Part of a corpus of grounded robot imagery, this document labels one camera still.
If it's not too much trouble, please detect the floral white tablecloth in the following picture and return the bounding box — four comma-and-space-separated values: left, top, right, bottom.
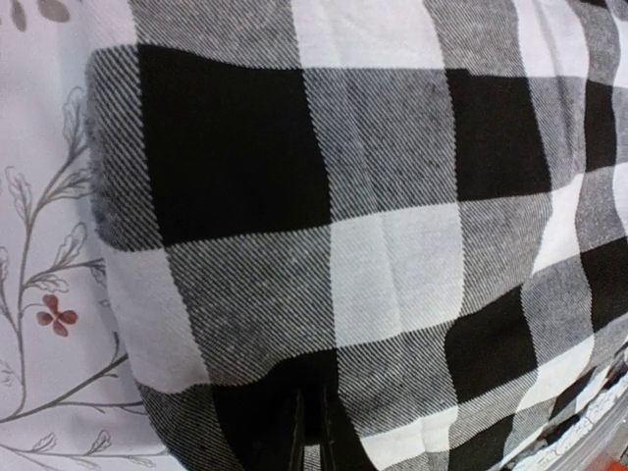
1, 1, 178, 470

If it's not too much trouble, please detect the black white plaid shirt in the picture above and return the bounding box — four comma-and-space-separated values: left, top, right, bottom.
86, 1, 627, 470

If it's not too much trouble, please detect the aluminium front rail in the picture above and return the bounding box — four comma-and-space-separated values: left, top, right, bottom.
549, 401, 627, 471

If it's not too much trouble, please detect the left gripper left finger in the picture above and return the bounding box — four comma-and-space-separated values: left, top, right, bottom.
288, 390, 305, 471

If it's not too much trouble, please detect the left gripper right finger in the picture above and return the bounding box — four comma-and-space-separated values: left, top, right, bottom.
319, 387, 340, 471

